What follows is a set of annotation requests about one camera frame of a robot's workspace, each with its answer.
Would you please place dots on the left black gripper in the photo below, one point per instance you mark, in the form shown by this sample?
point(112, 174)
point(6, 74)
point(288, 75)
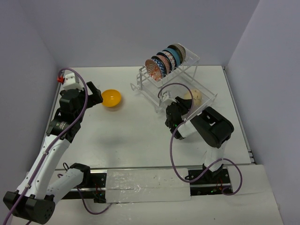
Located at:
point(88, 96)

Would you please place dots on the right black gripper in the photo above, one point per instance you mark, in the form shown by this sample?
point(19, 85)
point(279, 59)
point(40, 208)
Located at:
point(185, 104)

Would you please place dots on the cream bowl gold rim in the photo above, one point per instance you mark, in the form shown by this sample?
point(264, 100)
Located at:
point(196, 96)

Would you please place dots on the yellow orange bowl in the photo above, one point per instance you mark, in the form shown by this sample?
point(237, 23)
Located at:
point(112, 100)

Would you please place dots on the orange white patterned bowl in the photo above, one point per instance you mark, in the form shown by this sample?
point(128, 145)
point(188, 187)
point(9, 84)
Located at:
point(154, 69)

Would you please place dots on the blue triangle patterned bowl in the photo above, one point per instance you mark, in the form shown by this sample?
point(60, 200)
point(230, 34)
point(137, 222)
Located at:
point(171, 59)

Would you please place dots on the solid blue bowl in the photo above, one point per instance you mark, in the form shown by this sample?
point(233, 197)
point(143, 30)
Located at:
point(175, 55)

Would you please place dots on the black bowl cream inside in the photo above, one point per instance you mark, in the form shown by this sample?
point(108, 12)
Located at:
point(182, 51)

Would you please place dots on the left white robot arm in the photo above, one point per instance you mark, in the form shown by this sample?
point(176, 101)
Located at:
point(35, 198)

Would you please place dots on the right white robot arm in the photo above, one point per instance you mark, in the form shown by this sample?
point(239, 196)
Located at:
point(213, 127)

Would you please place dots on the silver tape patch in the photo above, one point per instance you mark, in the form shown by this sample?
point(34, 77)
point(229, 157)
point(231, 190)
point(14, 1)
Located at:
point(145, 185)

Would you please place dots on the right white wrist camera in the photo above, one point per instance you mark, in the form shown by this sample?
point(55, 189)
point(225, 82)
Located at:
point(166, 97)

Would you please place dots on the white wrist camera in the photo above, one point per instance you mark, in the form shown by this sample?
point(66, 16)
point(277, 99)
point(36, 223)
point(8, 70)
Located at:
point(166, 97)
point(70, 82)

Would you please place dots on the white wire dish rack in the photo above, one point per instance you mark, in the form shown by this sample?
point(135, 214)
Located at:
point(179, 81)

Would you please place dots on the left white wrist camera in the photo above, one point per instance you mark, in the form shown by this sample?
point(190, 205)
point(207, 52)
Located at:
point(70, 82)

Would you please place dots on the aluminium table edge rail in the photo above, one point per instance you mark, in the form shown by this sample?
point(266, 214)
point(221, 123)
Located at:
point(52, 112)

